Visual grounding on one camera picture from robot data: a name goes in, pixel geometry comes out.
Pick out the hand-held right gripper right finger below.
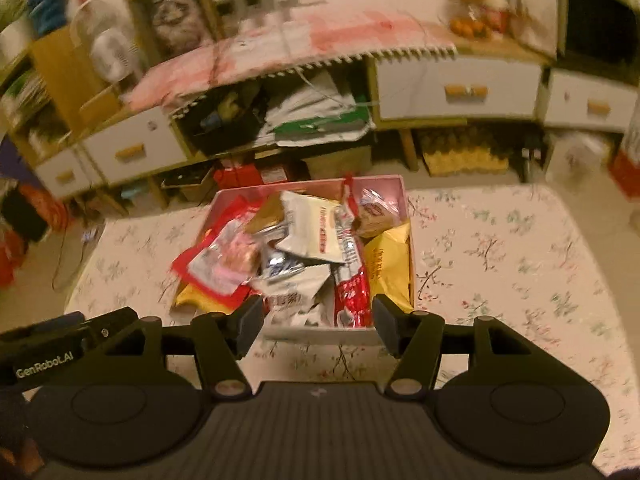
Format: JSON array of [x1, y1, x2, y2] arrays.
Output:
[[372, 294, 543, 401]]

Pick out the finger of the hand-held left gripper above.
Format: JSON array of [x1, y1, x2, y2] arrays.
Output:
[[82, 307, 146, 353]]

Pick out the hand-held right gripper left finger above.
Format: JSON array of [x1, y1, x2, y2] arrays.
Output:
[[120, 295, 264, 400]]

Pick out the red patterned snack packet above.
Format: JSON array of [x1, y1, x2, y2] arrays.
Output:
[[331, 175, 375, 329]]

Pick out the white silver snack packet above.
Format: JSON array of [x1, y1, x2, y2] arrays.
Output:
[[249, 247, 333, 313]]

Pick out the yellow labelled snack packet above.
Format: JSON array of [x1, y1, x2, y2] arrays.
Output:
[[362, 221, 415, 308]]

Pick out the pink storage box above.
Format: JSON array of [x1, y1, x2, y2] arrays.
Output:
[[170, 175, 417, 346]]

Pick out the large red snack packet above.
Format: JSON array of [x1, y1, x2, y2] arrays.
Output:
[[171, 197, 263, 297]]

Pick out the gold foil snack packet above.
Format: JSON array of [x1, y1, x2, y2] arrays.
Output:
[[244, 194, 287, 235]]

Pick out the large white snack packet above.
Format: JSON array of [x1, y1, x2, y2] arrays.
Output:
[[276, 191, 347, 264]]

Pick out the clear biscuit packet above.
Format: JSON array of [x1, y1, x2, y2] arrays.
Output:
[[354, 186, 402, 237]]

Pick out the red bag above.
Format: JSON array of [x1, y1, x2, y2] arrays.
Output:
[[0, 240, 26, 291]]

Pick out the floral tablecloth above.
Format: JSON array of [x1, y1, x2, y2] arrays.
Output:
[[64, 184, 637, 480]]

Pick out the black bag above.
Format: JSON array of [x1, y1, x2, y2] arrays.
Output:
[[0, 190, 48, 246]]

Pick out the red box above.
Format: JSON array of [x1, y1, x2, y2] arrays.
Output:
[[214, 159, 297, 192]]

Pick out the black tray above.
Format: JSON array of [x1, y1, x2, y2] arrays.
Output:
[[160, 167, 217, 201]]

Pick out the cardboard box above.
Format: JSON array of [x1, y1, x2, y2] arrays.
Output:
[[301, 146, 375, 182]]

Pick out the yellow egg tray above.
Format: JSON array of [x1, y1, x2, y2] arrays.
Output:
[[421, 129, 512, 177]]

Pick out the green folder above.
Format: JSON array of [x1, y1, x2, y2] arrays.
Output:
[[274, 115, 370, 137]]

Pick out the stack of papers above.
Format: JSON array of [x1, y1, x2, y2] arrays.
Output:
[[256, 74, 375, 150]]

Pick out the white drawer cabinet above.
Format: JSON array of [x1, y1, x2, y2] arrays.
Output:
[[30, 45, 640, 211]]

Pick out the white plastic bag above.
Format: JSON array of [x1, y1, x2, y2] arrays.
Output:
[[546, 131, 615, 187]]

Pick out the yellow wooden box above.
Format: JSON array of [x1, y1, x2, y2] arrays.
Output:
[[29, 25, 121, 128]]

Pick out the pink cloth runner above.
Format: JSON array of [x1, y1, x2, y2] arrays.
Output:
[[124, 9, 457, 113]]

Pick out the white desk fan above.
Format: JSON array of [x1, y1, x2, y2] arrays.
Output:
[[69, 0, 140, 85]]

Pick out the jar of small oranges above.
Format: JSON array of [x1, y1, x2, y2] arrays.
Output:
[[446, 2, 496, 42]]

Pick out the framed picture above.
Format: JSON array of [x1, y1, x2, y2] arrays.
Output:
[[121, 0, 222, 65]]

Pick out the white power adapters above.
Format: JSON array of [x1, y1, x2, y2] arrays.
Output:
[[217, 0, 296, 21]]

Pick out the blue fuzzy object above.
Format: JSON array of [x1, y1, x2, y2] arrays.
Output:
[[27, 0, 72, 37]]

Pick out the white cover cloth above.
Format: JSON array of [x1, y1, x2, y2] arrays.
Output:
[[510, 0, 568, 58]]

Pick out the black microwave oven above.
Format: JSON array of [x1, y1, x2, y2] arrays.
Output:
[[564, 0, 640, 70]]

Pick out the white drawer wooden handle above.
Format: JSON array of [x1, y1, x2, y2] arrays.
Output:
[[81, 106, 190, 187], [34, 150, 88, 200], [374, 56, 545, 122], [544, 67, 638, 133]]

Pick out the white cable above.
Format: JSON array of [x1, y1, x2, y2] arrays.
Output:
[[282, 30, 381, 108]]

